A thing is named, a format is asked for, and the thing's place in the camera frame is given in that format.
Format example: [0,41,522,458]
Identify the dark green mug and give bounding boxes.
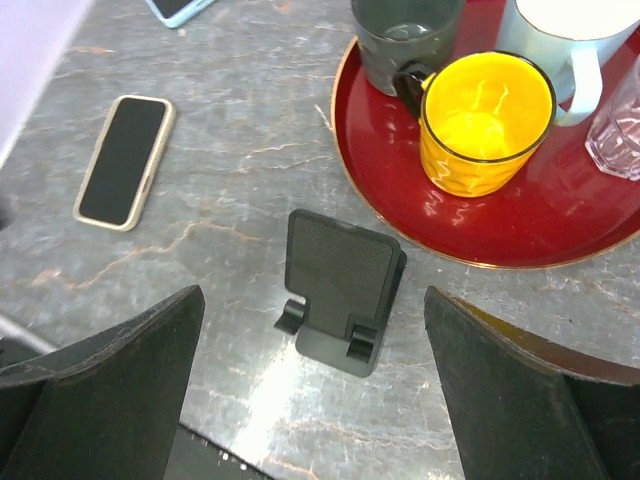
[351,0,466,119]

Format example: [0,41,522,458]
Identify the red round tray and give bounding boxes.
[332,0,640,271]

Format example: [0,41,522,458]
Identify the black folding phone stand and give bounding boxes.
[274,208,407,378]

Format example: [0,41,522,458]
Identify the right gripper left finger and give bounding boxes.
[1,285,205,479]

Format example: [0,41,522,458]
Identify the beige case phone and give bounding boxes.
[73,95,176,232]

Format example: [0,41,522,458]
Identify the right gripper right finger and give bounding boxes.
[424,286,639,479]

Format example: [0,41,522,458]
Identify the clear glass cup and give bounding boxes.
[585,59,639,181]

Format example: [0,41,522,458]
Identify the light blue mug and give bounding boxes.
[496,0,639,127]

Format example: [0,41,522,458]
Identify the yellow mug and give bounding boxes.
[418,51,556,198]

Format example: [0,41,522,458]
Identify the blue case phone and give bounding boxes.
[145,0,215,29]

